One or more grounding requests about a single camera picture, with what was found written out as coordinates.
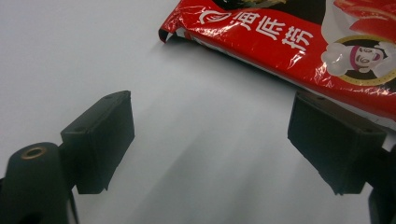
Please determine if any red food packet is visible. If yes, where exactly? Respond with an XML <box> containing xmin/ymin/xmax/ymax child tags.
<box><xmin>158</xmin><ymin>0</ymin><xmax>396</xmax><ymax>132</ymax></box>

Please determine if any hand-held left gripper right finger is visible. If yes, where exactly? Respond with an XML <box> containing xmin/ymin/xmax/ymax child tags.
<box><xmin>287</xmin><ymin>91</ymin><xmax>396</xmax><ymax>224</ymax></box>

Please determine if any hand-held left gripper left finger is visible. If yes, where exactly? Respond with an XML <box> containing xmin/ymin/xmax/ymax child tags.
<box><xmin>0</xmin><ymin>90</ymin><xmax>135</xmax><ymax>224</ymax></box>

